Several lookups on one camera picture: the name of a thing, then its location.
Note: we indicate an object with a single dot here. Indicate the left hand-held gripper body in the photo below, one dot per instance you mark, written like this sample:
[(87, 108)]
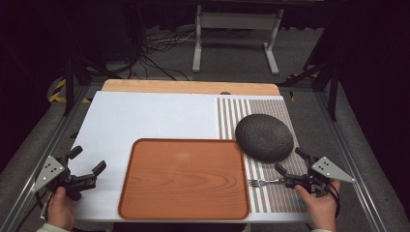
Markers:
[(48, 170)]

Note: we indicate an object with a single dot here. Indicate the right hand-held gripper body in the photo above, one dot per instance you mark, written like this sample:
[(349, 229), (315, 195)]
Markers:
[(328, 169)]

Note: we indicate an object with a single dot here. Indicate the silver metal fork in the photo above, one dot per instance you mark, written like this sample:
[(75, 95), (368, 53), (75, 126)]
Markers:
[(262, 183)]

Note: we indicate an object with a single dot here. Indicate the person's right hand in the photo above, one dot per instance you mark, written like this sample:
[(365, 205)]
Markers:
[(320, 209)]

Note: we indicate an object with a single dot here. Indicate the person's left hand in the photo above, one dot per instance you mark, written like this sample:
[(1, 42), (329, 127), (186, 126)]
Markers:
[(61, 209)]

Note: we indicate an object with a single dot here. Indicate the striped brown placemat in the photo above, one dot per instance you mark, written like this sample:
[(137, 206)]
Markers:
[(280, 199)]

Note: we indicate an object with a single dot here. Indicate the dark grey textured plate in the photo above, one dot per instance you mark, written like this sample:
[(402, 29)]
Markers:
[(264, 138)]

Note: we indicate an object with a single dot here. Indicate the white table mat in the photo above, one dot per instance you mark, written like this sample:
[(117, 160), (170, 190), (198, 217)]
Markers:
[(145, 116)]

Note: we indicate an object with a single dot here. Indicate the black tripod stand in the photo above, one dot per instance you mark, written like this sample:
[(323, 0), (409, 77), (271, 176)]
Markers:
[(333, 83), (69, 80)]

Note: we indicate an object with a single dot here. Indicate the orange wood-grain tray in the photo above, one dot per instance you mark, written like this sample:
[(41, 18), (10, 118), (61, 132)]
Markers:
[(183, 180)]

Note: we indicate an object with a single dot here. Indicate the grey metal stand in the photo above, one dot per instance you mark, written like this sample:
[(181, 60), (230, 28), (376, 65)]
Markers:
[(237, 21)]

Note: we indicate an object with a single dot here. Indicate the aluminium frame rail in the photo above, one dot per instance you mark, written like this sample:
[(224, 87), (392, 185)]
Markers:
[(38, 158), (351, 154)]

